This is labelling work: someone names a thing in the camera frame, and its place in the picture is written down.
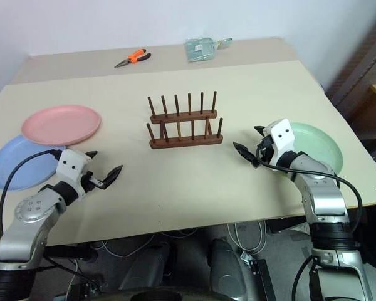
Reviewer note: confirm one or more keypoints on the dark rounded shape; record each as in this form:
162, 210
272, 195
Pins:
224, 266
150, 266

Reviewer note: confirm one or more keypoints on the blue plate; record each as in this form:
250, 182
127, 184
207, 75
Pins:
22, 169

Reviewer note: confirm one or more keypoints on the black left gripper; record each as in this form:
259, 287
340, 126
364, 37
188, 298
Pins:
87, 183

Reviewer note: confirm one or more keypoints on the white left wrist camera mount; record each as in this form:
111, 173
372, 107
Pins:
69, 163

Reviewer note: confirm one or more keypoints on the green plate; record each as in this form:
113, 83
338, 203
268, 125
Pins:
319, 141

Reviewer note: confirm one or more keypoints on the pink plate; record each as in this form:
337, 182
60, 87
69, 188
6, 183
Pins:
61, 125

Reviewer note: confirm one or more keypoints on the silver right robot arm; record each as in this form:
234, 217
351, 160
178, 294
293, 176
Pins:
324, 200

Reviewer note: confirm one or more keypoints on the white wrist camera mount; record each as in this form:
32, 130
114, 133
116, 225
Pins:
282, 136
69, 163

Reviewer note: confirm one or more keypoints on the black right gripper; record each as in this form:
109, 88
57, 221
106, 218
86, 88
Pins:
264, 149

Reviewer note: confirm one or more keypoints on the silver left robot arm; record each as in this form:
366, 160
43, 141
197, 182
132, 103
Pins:
25, 219

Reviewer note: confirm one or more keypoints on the green packaged cloth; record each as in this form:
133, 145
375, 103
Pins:
200, 49

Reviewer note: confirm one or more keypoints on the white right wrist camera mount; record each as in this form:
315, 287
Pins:
282, 136

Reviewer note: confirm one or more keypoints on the wooden dish rack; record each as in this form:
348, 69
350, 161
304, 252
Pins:
185, 142

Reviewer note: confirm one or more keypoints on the black table bracket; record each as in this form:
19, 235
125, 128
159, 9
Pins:
260, 276

